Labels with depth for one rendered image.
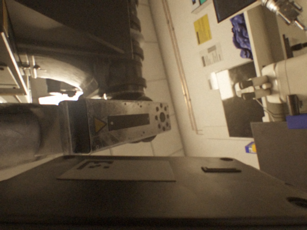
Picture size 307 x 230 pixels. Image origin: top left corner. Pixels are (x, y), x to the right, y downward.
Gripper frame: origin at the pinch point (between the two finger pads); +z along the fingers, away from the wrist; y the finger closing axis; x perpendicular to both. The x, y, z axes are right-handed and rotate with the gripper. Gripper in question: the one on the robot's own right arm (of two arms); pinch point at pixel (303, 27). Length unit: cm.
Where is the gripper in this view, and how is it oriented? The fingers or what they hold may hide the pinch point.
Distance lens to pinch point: 101.8
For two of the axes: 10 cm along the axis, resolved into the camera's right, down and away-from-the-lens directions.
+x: -4.9, 5.1, 7.1
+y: 7.2, -2.2, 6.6
